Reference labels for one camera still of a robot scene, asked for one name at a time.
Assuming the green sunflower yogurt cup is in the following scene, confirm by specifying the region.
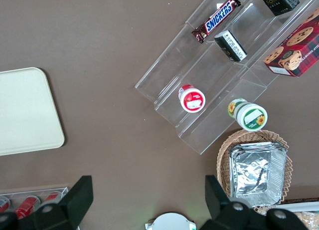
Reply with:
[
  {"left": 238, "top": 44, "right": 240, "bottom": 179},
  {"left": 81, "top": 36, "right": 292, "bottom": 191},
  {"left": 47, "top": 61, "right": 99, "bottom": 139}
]
[{"left": 227, "top": 97, "right": 269, "bottom": 132}]

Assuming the clear acrylic bottle rack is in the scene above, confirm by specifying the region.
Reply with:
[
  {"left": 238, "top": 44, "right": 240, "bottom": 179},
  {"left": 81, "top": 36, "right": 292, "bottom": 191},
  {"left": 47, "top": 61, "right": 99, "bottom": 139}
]
[{"left": 0, "top": 187, "right": 69, "bottom": 230}]

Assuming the small black carton box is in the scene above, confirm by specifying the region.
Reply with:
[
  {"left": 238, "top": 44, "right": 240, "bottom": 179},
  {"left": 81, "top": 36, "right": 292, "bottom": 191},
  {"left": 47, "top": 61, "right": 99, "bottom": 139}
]
[
  {"left": 213, "top": 29, "right": 248, "bottom": 63},
  {"left": 256, "top": 0, "right": 301, "bottom": 17}
]

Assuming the Snickers chocolate bar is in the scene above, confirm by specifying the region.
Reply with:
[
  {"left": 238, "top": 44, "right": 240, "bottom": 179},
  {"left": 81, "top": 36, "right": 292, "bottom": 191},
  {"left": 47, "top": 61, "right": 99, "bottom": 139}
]
[{"left": 191, "top": 0, "right": 242, "bottom": 45}]

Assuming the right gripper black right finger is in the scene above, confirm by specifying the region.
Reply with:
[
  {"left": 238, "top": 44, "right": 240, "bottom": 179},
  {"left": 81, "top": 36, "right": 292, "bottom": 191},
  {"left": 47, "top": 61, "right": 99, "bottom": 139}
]
[{"left": 199, "top": 175, "right": 308, "bottom": 230}]

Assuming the red tartan cookie box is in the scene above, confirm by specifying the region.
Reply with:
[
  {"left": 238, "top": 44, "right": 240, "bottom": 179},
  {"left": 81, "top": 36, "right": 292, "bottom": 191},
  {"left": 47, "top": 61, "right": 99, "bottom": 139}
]
[{"left": 263, "top": 7, "right": 319, "bottom": 78}]

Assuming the red yogurt cup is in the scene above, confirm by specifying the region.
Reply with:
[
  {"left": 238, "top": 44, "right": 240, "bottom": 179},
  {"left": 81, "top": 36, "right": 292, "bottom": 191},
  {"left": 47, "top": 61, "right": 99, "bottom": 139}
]
[{"left": 177, "top": 84, "right": 206, "bottom": 114}]

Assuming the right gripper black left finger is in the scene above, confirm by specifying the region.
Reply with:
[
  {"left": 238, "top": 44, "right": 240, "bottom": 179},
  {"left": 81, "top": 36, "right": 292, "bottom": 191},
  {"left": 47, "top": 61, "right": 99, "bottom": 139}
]
[{"left": 0, "top": 175, "right": 94, "bottom": 230}]

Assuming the clear acrylic stepped shelf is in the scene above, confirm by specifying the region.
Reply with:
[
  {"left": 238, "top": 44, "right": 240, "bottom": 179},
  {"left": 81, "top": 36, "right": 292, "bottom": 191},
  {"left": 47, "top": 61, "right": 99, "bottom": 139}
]
[{"left": 134, "top": 0, "right": 319, "bottom": 155}]

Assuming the clear cracker bag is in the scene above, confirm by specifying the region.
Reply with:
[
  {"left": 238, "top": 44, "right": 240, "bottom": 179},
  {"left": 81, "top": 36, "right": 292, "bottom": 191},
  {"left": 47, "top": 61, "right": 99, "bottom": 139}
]
[{"left": 296, "top": 211, "right": 319, "bottom": 230}]

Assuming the red cola bottle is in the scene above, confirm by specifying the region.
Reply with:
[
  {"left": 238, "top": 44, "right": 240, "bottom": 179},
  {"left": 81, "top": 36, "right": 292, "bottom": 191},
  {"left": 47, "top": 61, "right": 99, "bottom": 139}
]
[
  {"left": 41, "top": 191, "right": 62, "bottom": 206},
  {"left": 0, "top": 197, "right": 11, "bottom": 214},
  {"left": 14, "top": 195, "right": 41, "bottom": 220}
]

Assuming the cream plastic tray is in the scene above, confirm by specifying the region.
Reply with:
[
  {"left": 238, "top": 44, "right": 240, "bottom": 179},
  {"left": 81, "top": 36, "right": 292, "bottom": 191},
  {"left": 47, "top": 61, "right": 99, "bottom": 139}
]
[{"left": 0, "top": 67, "right": 66, "bottom": 156}]

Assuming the aluminium foil tray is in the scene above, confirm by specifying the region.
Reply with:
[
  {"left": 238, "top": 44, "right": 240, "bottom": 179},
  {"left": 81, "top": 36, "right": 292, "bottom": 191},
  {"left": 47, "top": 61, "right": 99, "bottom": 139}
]
[{"left": 228, "top": 141, "right": 290, "bottom": 208}]

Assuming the white rectangular bin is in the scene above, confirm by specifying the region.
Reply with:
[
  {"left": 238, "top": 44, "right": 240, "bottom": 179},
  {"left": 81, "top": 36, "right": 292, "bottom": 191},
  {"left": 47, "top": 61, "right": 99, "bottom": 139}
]
[{"left": 280, "top": 197, "right": 319, "bottom": 230}]

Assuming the light wicker basket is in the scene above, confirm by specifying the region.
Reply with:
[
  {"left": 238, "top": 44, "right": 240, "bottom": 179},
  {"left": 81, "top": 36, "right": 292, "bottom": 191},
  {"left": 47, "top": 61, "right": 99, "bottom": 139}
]
[{"left": 216, "top": 129, "right": 294, "bottom": 213}]

